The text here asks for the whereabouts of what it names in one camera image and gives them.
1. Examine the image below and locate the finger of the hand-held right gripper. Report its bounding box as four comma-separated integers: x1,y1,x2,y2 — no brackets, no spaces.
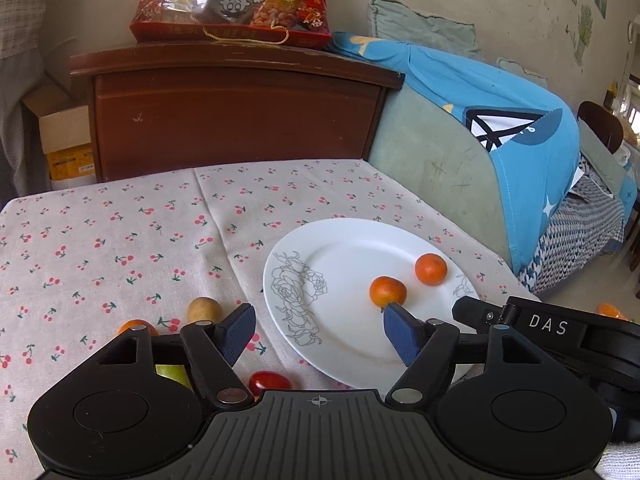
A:
451,296,507,335

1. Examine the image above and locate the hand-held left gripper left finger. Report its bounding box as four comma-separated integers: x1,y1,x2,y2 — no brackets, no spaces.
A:
95,304,257,408

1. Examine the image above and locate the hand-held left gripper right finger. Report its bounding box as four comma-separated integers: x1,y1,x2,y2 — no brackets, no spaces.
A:
382,302,541,406

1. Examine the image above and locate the brown round fruit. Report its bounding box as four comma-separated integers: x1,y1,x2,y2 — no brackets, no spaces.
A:
187,297,222,325

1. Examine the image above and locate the mandarin orange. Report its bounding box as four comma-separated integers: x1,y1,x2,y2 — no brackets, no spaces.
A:
415,253,448,286
117,319,160,337
369,276,407,308

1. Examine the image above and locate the red cherry tomato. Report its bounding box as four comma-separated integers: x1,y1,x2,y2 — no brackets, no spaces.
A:
248,370,292,398

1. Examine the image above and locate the green jujube fruit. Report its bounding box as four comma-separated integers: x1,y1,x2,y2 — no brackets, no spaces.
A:
155,364,193,391

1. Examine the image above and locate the white plate with rose drawing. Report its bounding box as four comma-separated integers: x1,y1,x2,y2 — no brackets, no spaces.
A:
263,218,482,391

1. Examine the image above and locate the orange plastic item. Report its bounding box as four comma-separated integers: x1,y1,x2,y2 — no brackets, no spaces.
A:
596,302,629,322

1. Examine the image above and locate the white knitted cloth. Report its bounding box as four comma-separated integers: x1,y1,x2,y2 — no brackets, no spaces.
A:
597,447,640,480

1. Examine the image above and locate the black white patterned blanket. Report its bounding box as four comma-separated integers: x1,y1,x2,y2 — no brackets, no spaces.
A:
516,156,627,297

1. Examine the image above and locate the cherry print tablecloth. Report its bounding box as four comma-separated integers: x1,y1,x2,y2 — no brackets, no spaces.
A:
0,157,546,480

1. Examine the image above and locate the grey-green sofa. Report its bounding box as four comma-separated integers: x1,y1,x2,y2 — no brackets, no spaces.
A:
367,42,571,271

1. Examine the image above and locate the blue printed cloth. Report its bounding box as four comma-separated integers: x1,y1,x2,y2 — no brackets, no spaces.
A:
327,31,582,272

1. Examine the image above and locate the brown wooden nightstand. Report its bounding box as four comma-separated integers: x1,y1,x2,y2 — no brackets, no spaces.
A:
67,42,405,183

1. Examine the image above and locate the dark wooden chair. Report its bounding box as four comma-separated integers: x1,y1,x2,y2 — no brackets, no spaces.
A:
576,101,626,157

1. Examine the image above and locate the yellow carton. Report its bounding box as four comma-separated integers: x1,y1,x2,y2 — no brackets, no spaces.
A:
47,144,97,182

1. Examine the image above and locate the open cardboard box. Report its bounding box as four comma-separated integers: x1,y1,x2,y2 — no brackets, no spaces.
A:
21,82,96,157

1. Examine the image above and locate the red snack gift bag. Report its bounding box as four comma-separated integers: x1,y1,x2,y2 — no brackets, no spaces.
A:
130,0,333,51

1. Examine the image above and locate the grey checked cloth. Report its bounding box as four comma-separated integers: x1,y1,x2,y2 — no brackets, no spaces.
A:
0,0,57,197

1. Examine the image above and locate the plant wall sticker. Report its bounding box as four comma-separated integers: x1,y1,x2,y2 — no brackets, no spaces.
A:
565,4,594,67

